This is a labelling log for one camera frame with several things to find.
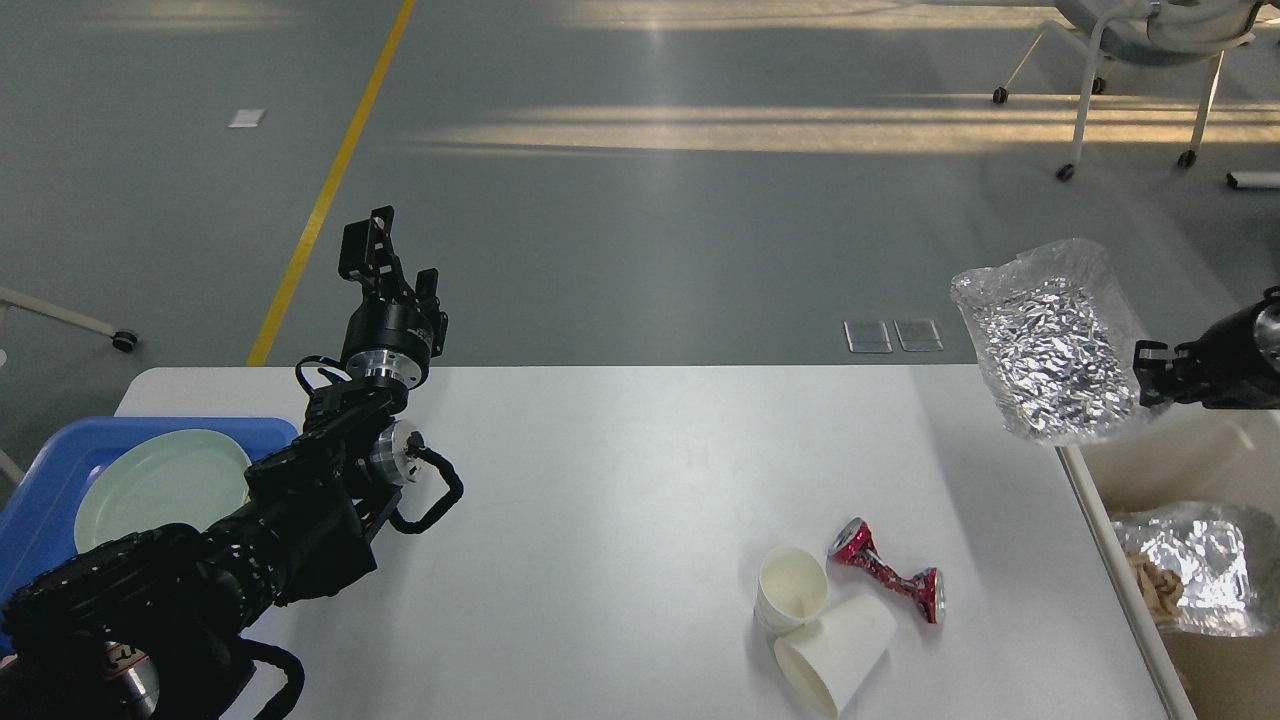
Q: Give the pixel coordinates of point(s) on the foil bag with brown paper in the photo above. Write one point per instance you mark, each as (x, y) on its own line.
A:
(1212, 566)

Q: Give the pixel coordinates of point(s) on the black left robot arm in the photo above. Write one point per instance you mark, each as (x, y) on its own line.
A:
(151, 625)

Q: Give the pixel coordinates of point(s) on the clear floor plate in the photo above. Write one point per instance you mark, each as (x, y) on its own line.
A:
(920, 336)
(868, 338)

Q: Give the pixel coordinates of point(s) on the white bar on floor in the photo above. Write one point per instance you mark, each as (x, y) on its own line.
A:
(1253, 180)

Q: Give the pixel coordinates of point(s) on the red crushed wrapper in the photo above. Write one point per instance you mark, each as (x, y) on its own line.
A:
(854, 547)

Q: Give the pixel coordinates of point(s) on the white caster leg left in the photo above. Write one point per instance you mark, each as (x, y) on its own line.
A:
(121, 339)

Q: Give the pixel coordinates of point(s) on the lying white paper cup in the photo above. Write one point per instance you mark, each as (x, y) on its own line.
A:
(826, 662)

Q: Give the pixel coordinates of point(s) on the white rolling chair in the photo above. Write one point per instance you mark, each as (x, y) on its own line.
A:
(1153, 34)

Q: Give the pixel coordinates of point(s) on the white plastic bin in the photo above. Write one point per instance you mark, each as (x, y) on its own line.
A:
(1219, 457)

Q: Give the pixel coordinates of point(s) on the upright white paper cup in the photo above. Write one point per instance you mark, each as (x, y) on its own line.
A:
(792, 589)

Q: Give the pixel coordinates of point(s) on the pale green plate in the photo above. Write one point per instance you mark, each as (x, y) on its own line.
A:
(191, 476)

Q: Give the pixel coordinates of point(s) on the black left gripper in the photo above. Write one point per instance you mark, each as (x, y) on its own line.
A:
(386, 337)

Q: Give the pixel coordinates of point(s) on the clear plastic wrap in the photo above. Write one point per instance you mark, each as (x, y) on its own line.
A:
(1054, 338)

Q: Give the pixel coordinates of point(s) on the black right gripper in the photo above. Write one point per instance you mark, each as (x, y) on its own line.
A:
(1233, 365)

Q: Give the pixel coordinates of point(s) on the blue plastic tray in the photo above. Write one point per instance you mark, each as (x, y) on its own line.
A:
(39, 518)

